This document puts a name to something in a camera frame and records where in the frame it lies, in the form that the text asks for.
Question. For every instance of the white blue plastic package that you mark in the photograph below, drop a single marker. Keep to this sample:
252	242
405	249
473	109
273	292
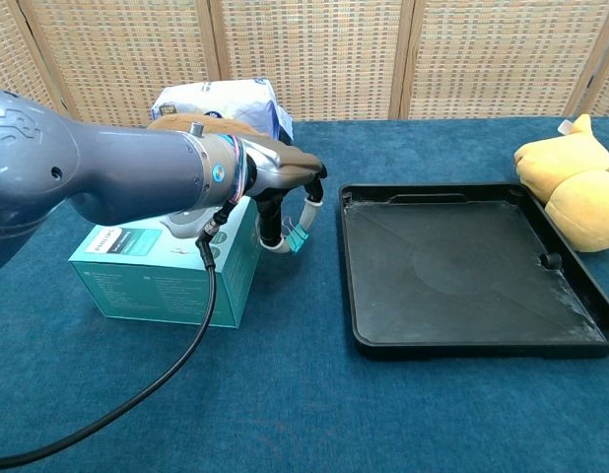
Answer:
240	103

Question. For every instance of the woven folding screen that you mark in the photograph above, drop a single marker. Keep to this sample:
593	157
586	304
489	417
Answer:
304	54

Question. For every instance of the yellow plush toy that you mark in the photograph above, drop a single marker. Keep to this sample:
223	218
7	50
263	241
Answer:
575	187

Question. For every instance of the black plastic tray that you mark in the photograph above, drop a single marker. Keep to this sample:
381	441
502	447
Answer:
462	271

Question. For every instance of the teal Philips speaker box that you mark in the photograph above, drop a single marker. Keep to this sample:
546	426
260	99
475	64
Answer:
156	286

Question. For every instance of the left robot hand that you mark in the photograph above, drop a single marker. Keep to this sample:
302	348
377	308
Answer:
280	167

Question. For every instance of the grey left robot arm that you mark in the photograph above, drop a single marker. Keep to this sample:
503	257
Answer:
87	167

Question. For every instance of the brown plush toy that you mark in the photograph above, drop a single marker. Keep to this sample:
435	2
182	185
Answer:
221	127

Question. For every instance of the teal binder clip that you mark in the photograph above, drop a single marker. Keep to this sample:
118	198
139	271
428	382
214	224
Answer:
298	238

